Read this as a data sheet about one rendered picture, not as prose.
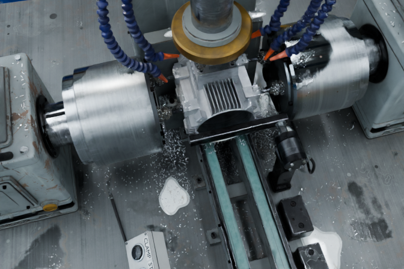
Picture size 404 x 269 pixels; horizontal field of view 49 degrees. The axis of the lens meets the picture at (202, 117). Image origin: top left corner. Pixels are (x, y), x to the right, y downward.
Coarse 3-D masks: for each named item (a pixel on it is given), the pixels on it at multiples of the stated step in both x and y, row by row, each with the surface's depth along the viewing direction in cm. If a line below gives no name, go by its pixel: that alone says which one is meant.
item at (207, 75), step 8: (192, 64) 108; (224, 64) 109; (192, 72) 110; (200, 72) 104; (208, 72) 108; (216, 72) 104; (224, 72) 105; (232, 72) 106; (200, 80) 106; (208, 80) 106; (216, 80) 107; (224, 80) 108; (200, 88) 109
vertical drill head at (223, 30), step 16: (192, 0) 89; (208, 0) 86; (224, 0) 87; (176, 16) 100; (192, 16) 93; (208, 16) 90; (224, 16) 91; (240, 16) 97; (176, 32) 97; (192, 32) 95; (208, 32) 94; (224, 32) 94; (240, 32) 97; (192, 48) 95; (208, 48) 95; (224, 48) 95; (240, 48) 95; (208, 64) 96
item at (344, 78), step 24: (288, 24) 112; (336, 24) 108; (264, 48) 120; (312, 48) 105; (336, 48) 105; (360, 48) 107; (264, 72) 124; (288, 72) 106; (312, 72) 104; (336, 72) 105; (360, 72) 107; (288, 96) 109; (312, 96) 106; (336, 96) 108; (360, 96) 113; (288, 120) 116
